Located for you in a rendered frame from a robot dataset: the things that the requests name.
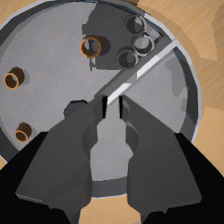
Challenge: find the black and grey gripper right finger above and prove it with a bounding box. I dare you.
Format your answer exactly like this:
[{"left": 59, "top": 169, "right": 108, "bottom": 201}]
[{"left": 119, "top": 95, "right": 224, "bottom": 224}]

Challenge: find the bronze bushing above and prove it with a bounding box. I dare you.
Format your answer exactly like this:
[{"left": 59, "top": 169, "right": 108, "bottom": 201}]
[
  {"left": 79, "top": 35, "right": 103, "bottom": 58},
  {"left": 4, "top": 68, "right": 25, "bottom": 90},
  {"left": 14, "top": 123, "right": 32, "bottom": 143}
]

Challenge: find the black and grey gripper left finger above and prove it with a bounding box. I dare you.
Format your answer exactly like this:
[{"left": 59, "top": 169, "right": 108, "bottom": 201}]
[{"left": 0, "top": 94, "right": 108, "bottom": 224}]

